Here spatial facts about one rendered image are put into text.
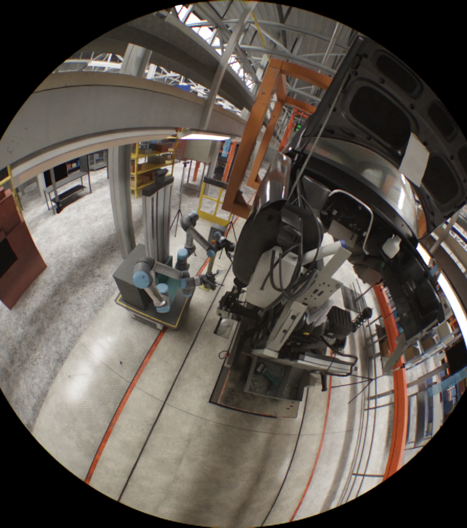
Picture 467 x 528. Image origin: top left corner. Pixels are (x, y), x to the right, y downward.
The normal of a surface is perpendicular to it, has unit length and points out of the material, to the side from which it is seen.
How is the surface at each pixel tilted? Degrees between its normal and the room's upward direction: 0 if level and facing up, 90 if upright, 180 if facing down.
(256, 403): 0
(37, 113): 90
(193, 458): 0
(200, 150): 90
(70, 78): 90
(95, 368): 0
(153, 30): 90
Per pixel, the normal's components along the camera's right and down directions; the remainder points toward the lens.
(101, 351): 0.27, -0.68
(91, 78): 0.92, 0.39
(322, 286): -0.29, 0.61
